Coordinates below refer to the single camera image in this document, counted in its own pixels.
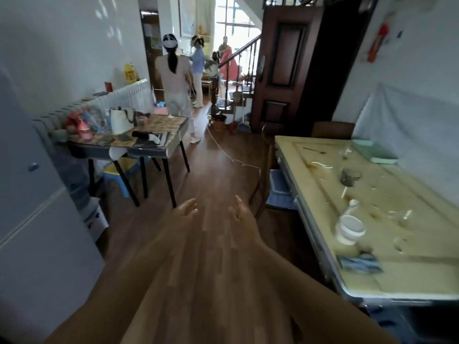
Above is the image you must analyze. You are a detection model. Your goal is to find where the person's right hand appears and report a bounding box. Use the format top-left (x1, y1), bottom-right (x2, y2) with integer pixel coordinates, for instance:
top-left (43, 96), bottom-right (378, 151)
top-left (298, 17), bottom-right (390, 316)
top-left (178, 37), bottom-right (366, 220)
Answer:
top-left (228, 195), bottom-right (265, 248)

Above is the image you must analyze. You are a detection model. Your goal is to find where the person's left hand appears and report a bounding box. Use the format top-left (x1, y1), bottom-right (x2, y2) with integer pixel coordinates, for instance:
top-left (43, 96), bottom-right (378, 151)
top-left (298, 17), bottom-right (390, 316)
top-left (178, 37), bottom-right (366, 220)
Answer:
top-left (166, 198), bottom-right (200, 245)

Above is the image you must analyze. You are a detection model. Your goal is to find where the white lidded jar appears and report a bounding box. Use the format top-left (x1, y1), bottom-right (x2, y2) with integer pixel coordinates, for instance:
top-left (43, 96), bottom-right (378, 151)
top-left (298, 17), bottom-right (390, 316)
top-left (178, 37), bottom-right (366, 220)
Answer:
top-left (335, 215), bottom-right (367, 247)

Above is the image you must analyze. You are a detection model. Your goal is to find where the dark glass mug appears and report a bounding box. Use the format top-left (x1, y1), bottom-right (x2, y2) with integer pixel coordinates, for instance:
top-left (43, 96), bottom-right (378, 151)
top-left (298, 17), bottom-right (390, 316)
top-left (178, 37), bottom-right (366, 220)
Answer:
top-left (339, 168), bottom-right (362, 188)

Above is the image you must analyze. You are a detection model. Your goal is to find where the person's right forearm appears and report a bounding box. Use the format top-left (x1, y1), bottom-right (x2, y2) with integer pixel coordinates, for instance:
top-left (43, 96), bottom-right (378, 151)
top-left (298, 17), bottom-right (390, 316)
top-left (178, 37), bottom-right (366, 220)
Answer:
top-left (240, 239), bottom-right (399, 344)

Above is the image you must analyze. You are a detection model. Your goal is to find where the person's left forearm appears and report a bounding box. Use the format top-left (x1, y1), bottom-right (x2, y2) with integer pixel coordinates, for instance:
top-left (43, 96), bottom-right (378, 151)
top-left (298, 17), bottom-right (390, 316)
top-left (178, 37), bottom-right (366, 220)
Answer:
top-left (43, 229), bottom-right (201, 344)

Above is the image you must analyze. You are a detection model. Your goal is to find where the yellow dining table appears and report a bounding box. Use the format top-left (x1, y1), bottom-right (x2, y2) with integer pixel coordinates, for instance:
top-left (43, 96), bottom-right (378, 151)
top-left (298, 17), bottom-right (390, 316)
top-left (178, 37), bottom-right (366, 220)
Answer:
top-left (274, 135), bottom-right (459, 307)

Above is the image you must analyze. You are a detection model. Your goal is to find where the black legged table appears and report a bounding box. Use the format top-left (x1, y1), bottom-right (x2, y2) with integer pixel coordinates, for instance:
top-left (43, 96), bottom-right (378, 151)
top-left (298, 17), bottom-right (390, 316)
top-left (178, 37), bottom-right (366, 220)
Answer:
top-left (66, 114), bottom-right (191, 209)

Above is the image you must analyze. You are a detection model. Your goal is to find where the blue ruffled seat cushion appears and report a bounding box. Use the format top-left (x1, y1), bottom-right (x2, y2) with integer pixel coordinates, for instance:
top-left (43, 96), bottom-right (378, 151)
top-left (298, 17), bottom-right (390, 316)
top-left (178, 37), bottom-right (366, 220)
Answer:
top-left (265, 169), bottom-right (298, 211)
top-left (362, 302), bottom-right (435, 344)

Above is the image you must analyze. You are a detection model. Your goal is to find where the dark wooden chair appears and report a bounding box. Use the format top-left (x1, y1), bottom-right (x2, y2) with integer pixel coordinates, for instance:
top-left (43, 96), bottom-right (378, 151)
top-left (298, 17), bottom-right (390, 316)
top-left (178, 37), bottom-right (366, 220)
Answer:
top-left (249, 122), bottom-right (298, 217)

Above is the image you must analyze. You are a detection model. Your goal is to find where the yellow blue plastic stool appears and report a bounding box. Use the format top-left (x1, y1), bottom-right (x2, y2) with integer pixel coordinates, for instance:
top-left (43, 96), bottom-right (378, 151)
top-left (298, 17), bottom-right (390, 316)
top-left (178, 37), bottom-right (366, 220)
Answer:
top-left (103, 156), bottom-right (153, 198)

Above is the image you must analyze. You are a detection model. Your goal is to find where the white cardboard box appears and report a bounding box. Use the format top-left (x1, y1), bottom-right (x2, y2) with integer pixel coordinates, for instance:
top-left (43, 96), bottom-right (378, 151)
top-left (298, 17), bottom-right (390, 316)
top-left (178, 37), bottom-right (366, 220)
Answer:
top-left (80, 196), bottom-right (110, 242)

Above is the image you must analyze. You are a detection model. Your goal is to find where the broom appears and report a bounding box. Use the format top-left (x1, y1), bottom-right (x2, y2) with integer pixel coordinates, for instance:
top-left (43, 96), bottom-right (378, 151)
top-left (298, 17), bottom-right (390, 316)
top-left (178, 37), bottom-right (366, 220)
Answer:
top-left (235, 103), bottom-right (251, 134)

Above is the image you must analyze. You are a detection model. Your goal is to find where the small white scoop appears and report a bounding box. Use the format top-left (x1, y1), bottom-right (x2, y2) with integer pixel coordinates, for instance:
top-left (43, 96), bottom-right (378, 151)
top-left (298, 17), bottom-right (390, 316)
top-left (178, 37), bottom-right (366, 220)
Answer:
top-left (340, 199), bottom-right (361, 217)

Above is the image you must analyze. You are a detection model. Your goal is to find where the white bag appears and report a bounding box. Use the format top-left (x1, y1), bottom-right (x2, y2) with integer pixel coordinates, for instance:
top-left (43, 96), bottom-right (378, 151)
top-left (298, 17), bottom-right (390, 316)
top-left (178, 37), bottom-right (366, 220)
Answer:
top-left (109, 106), bottom-right (135, 136)

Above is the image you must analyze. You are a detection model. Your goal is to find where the blue grey rag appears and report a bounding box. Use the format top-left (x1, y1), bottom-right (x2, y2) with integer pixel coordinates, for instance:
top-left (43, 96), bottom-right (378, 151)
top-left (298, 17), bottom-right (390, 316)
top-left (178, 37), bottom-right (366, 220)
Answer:
top-left (336, 251), bottom-right (384, 276)

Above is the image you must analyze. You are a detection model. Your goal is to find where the white radiator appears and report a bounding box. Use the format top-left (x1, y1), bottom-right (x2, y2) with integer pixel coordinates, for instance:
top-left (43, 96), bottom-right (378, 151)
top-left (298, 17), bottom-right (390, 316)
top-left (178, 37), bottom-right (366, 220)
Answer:
top-left (34, 78), bottom-right (155, 140)

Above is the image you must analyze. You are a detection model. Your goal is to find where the wooden staircase with railing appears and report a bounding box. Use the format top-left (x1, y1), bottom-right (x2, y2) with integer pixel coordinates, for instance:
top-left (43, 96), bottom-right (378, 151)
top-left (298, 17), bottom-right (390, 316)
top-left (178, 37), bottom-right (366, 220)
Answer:
top-left (209, 0), bottom-right (320, 117)

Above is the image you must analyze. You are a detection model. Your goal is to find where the mint green tray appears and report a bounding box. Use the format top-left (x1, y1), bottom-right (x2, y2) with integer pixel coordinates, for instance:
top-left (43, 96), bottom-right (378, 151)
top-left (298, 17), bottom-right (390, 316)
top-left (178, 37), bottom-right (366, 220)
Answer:
top-left (350, 139), bottom-right (399, 165)

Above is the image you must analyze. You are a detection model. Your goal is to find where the brown panelled wooden door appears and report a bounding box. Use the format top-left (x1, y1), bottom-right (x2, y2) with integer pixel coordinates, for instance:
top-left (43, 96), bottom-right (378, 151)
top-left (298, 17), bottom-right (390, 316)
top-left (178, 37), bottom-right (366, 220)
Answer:
top-left (250, 6), bottom-right (323, 135)

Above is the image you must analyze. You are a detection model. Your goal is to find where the brown interior door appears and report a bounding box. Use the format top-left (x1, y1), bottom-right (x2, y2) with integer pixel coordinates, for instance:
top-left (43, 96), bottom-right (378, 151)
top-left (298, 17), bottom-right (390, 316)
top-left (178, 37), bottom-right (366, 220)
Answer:
top-left (140, 10), bottom-right (163, 92)

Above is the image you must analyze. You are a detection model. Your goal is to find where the bright window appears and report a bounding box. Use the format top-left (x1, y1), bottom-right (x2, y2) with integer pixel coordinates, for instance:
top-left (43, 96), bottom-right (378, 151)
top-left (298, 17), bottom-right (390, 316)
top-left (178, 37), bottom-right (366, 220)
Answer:
top-left (214, 0), bottom-right (262, 58)

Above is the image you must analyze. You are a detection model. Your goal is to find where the red hanging ornament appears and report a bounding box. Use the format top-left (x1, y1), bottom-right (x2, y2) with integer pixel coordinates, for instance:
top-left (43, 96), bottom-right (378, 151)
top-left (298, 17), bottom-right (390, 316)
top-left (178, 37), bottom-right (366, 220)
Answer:
top-left (366, 23), bottom-right (391, 64)

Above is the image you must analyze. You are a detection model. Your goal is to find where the white floor cable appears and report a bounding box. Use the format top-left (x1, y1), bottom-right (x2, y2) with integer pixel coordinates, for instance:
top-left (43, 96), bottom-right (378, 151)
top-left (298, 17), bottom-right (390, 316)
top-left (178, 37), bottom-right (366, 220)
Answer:
top-left (206, 126), bottom-right (262, 172)

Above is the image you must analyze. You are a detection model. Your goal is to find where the white wall cloth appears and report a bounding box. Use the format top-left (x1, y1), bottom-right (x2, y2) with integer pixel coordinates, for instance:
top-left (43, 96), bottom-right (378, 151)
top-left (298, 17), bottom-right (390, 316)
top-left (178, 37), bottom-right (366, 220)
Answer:
top-left (351, 82), bottom-right (459, 208)

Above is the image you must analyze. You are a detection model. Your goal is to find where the framed wall picture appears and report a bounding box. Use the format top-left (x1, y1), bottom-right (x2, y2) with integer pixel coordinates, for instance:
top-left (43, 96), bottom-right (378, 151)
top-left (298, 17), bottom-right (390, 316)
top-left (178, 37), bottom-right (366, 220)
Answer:
top-left (178, 0), bottom-right (197, 38)

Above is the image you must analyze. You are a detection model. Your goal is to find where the dark wooden door frame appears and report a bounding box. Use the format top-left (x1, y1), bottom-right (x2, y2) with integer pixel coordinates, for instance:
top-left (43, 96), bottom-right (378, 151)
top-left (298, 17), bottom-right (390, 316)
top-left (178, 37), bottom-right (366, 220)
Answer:
top-left (297, 0), bottom-right (381, 137)

